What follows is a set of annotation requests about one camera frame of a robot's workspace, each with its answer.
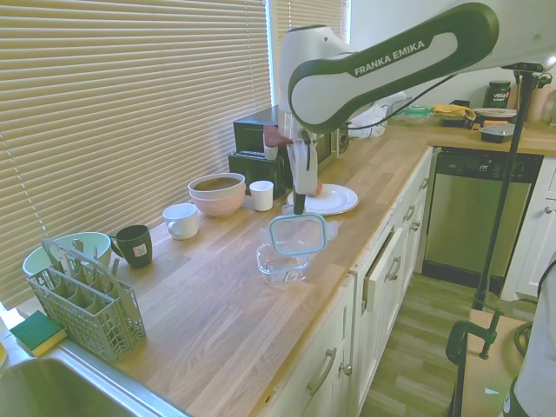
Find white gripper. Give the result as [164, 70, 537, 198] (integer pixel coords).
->
[286, 139, 321, 217]

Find clear lid with teal seal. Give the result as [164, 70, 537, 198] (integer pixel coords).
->
[268, 206, 338, 256]

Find clear glass food container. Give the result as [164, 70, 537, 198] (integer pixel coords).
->
[255, 241, 313, 286]

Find clear container with green lid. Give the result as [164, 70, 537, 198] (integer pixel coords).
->
[398, 105, 434, 128]

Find black food tray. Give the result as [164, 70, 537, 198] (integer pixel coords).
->
[479, 122, 517, 143]

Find small white plate with food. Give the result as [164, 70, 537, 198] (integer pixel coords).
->
[471, 107, 519, 119]

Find large white plate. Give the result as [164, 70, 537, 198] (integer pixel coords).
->
[286, 183, 361, 217]

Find tall white cup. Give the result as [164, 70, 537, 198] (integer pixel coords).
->
[248, 180, 275, 213]

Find black toaster oven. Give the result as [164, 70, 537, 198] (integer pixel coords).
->
[228, 150, 288, 196]

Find pink bowl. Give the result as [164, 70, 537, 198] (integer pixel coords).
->
[189, 190, 247, 218]

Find grey bowl with brown inside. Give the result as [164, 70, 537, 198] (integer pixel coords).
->
[187, 172, 248, 202]

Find crumpled white plastic bag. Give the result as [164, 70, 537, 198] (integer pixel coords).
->
[347, 97, 414, 140]

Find wide white mug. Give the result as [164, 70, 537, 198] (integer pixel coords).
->
[162, 202, 200, 241]

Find white kitchen cabinet run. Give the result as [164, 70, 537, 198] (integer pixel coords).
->
[242, 145, 440, 417]

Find stainless steel dishwasher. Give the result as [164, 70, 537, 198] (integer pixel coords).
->
[421, 147, 545, 279]

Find black mug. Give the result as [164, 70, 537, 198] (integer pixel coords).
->
[108, 224, 154, 269]

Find flat black box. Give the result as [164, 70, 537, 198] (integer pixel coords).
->
[440, 115, 475, 130]

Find yellow cloth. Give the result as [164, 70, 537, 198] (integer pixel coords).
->
[432, 103, 478, 122]

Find narrow beige window blind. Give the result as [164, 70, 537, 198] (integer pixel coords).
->
[274, 0, 351, 108]

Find mint green bowl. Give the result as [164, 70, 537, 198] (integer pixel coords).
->
[22, 231, 113, 279]

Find dark green clamp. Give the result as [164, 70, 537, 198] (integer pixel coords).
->
[446, 307, 505, 366]

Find wide beige window blind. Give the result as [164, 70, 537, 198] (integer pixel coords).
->
[0, 0, 273, 312]

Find black supplement can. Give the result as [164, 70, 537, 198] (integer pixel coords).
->
[488, 80, 513, 109]

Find grey plastic cutlery basket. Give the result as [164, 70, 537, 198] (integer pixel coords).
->
[26, 237, 148, 364]

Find white side cabinet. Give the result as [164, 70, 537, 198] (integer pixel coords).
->
[512, 154, 556, 301]

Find wooden mounting board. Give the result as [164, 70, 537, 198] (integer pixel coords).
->
[451, 308, 538, 417]

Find green and yellow sponge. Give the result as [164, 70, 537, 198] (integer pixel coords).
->
[9, 310, 69, 358]

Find stainless steel sink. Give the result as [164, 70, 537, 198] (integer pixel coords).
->
[0, 342, 192, 417]

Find maroon wrist camera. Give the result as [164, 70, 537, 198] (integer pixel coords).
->
[261, 125, 297, 161]

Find metal bar drawer handle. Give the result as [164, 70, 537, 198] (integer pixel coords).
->
[306, 347, 338, 396]

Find black camera stand pole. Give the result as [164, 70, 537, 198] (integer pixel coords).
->
[471, 63, 553, 312]

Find green hose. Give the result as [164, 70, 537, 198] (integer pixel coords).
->
[513, 320, 534, 358]

